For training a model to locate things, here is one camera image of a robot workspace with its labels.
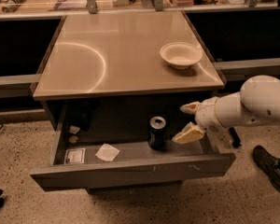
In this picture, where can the white folded napkin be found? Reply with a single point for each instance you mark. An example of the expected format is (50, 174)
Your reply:
(107, 153)

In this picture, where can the grey metal rail left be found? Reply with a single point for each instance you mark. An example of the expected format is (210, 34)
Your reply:
(18, 86)

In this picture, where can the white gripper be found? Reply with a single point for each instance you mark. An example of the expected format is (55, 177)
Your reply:
(205, 115)

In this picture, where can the small tan crumpled scrap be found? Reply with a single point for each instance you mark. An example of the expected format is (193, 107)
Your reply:
(73, 139)

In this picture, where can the grey metal rail right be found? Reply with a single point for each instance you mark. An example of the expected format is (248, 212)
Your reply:
(241, 70)

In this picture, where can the small white paper scrap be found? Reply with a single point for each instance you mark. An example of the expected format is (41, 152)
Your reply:
(74, 129)

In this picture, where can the grey metal rail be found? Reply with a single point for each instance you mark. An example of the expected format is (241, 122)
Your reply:
(241, 70)
(18, 86)

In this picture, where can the dark blue pepsi can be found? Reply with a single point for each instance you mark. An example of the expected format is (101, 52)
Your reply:
(156, 132)

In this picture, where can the black table leg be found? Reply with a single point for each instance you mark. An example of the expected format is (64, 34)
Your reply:
(235, 140)

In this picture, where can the white label card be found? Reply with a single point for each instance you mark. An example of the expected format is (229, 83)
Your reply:
(74, 156)

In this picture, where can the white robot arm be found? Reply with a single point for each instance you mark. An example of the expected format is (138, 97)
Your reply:
(255, 104)

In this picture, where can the dark leather shoe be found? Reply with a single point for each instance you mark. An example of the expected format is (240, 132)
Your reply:
(268, 164)

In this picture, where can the grey cabinet with steel top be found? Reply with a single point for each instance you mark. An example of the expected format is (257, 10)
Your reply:
(119, 53)

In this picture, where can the open grey top drawer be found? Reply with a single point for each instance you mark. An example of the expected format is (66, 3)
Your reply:
(136, 164)

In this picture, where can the white paper bowl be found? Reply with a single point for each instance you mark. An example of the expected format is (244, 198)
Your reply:
(180, 55)

